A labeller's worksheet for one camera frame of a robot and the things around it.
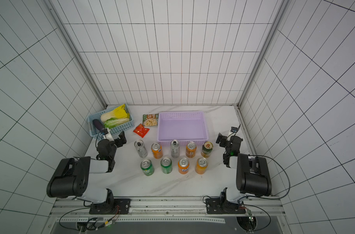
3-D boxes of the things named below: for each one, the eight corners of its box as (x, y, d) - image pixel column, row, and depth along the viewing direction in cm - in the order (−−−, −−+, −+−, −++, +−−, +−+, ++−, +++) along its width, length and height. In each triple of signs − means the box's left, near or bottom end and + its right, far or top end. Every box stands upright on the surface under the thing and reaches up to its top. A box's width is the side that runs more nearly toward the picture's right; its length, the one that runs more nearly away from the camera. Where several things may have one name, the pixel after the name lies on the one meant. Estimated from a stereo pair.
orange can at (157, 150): (153, 158, 91) (150, 150, 83) (154, 150, 95) (151, 142, 86) (162, 158, 91) (160, 150, 83) (163, 150, 95) (161, 142, 86)
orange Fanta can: (178, 174, 85) (178, 167, 77) (178, 165, 89) (178, 157, 80) (188, 174, 85) (189, 167, 77) (188, 165, 89) (189, 157, 80)
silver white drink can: (137, 157, 90) (132, 148, 81) (139, 149, 94) (134, 139, 84) (147, 157, 90) (143, 148, 81) (148, 149, 94) (145, 139, 84)
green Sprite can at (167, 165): (162, 174, 85) (160, 167, 77) (162, 164, 89) (161, 156, 80) (172, 174, 85) (171, 167, 77) (172, 164, 89) (171, 156, 80)
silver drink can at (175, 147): (171, 158, 91) (170, 147, 80) (171, 150, 95) (170, 139, 84) (179, 158, 91) (179, 147, 80) (179, 150, 95) (179, 139, 84)
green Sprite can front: (143, 175, 84) (139, 169, 76) (144, 165, 88) (141, 158, 80) (153, 175, 84) (150, 169, 76) (154, 165, 88) (152, 158, 80)
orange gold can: (195, 174, 85) (197, 168, 77) (194, 164, 89) (196, 157, 81) (205, 174, 85) (208, 168, 77) (204, 164, 89) (207, 157, 81)
